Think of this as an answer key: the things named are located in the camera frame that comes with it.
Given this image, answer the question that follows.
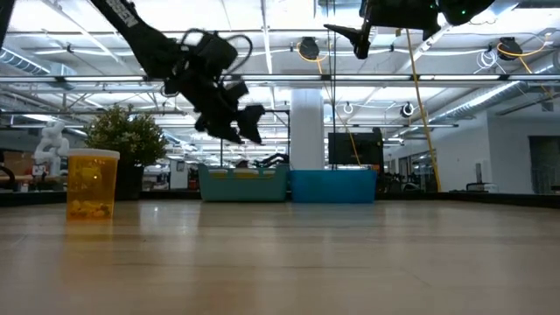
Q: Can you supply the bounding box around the black aluminium table frame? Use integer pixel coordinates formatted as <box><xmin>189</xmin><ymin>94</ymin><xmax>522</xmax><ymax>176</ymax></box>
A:
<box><xmin>0</xmin><ymin>190</ymin><xmax>560</xmax><ymax>208</ymax></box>

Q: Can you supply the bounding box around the black frame rig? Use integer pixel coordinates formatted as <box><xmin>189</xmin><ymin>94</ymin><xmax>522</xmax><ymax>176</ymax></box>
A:
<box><xmin>218</xmin><ymin>108</ymin><xmax>291</xmax><ymax>170</ymax></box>

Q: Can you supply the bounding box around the blue plastic bin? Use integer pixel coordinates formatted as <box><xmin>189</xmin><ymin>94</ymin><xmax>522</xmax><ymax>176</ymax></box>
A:
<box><xmin>288</xmin><ymin>169</ymin><xmax>378</xmax><ymax>205</ymax></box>

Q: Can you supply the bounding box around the teal plastic bin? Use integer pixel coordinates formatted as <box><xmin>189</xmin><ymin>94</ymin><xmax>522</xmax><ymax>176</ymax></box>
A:
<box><xmin>197</xmin><ymin>163</ymin><xmax>291</xmax><ymax>203</ymax></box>

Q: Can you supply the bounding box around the yellow hanging cable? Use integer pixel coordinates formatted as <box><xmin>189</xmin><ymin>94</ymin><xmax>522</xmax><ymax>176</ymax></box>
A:
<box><xmin>404</xmin><ymin>28</ymin><xmax>443</xmax><ymax>193</ymax></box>

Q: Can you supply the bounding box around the white floor device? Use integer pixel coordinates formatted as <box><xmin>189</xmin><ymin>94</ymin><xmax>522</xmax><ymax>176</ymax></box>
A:
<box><xmin>465</xmin><ymin>161</ymin><xmax>500</xmax><ymax>193</ymax></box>

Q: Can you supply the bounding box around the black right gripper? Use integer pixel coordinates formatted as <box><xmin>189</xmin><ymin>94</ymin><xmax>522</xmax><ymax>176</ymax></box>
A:
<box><xmin>324</xmin><ymin>0</ymin><xmax>441</xmax><ymax>60</ymax></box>

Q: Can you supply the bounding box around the white robot figure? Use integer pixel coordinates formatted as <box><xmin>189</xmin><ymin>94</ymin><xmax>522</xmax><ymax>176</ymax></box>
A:
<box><xmin>32</xmin><ymin>120</ymin><xmax>71</xmax><ymax>179</ymax></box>

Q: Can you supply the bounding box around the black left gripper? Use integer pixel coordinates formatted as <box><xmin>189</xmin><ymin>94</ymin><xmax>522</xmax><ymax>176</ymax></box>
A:
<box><xmin>164</xmin><ymin>32</ymin><xmax>267</xmax><ymax>144</ymax></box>

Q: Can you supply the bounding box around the white round pillar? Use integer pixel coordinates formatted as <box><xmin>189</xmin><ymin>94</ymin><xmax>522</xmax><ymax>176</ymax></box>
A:
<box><xmin>290</xmin><ymin>88</ymin><xmax>326</xmax><ymax>172</ymax></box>

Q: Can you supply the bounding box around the potted green plant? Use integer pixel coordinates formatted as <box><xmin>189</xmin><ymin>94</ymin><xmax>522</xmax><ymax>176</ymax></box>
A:
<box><xmin>83</xmin><ymin>103</ymin><xmax>170</xmax><ymax>202</ymax></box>

